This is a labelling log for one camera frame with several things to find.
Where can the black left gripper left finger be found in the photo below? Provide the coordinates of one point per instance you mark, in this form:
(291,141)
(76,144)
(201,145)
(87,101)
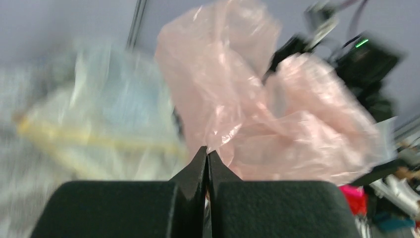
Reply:
(128,209)

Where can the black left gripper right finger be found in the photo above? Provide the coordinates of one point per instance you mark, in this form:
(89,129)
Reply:
(275,209)

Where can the pink plastic trash bag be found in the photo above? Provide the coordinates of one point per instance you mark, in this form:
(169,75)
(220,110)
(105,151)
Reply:
(300,123)

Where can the clear yellow-rimmed plastic bag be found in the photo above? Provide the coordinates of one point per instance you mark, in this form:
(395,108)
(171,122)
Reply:
(109,116)

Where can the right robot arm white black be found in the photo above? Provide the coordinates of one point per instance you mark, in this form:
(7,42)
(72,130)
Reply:
(385,197)

